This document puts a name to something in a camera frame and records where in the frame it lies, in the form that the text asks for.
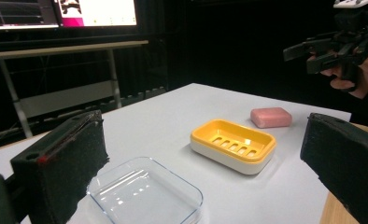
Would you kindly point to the black curtain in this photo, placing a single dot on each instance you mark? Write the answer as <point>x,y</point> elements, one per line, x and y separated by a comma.
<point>235,43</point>

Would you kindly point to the yellow and white soap dish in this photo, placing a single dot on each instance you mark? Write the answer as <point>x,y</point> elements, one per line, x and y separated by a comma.
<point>235,146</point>

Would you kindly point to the monitor with white screen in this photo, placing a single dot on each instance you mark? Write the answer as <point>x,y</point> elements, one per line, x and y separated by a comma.
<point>101,12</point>

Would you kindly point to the clear glass dish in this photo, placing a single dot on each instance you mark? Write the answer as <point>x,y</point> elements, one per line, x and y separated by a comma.
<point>148,196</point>

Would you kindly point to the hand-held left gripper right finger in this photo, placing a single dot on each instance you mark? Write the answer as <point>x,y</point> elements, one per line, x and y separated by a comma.
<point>344,158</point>

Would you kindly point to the monitor with dark screen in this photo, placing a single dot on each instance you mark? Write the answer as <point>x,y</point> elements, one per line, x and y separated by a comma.
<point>17,14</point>

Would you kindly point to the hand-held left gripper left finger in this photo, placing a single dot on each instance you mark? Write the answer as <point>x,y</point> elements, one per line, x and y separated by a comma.
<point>60,161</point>

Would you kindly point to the pink soap bar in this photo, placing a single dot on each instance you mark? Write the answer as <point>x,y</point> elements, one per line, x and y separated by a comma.
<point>271,117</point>

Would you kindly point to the white background desk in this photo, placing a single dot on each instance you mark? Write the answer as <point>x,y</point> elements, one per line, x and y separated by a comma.
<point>63,49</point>

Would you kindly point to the white table sheet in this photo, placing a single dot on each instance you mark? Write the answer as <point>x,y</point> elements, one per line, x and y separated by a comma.
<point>172,121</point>

